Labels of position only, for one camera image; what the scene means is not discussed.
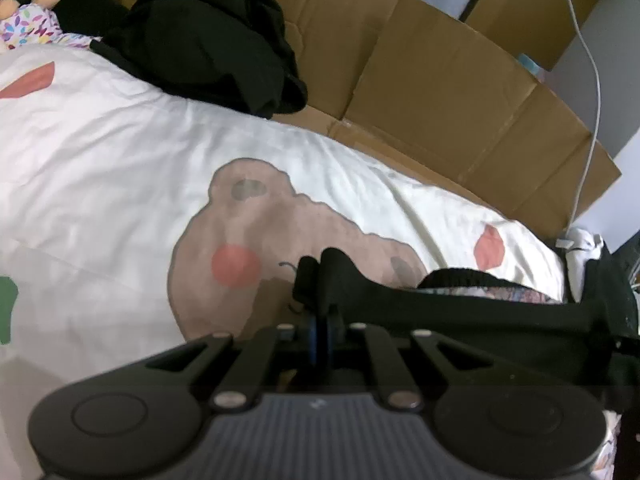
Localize white printed bed sheet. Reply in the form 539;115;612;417
0;42;567;480

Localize crumpled black garment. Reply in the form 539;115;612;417
90;0;309;120

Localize floral print cloth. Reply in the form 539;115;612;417
0;2;103;52

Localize flattened cardboard sheet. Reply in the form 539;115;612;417
67;0;622;241

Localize white charger plug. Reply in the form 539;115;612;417
557;227;607;303

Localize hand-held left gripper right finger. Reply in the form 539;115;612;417
320;321;502;409

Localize cardboard box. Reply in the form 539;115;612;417
462;0;608;72

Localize white cable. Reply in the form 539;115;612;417
547;0;602;235

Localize folded black sweater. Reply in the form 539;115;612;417
595;240;640;341

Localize bear print shorts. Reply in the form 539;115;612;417
292;247;640;386

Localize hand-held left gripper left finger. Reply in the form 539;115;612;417
145;322;322;409

